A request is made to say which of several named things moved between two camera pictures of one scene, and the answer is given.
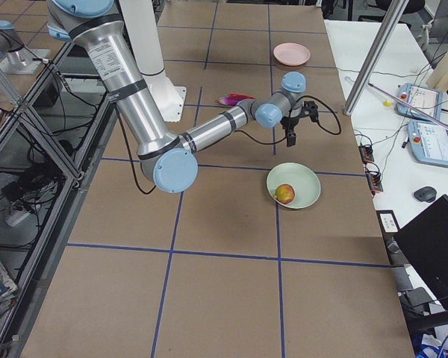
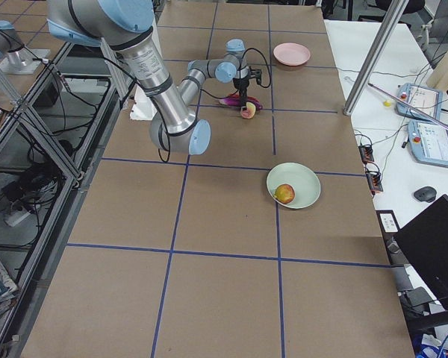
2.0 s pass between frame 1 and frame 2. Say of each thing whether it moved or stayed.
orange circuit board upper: stayed
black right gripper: moved
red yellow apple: stayed
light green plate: stayed
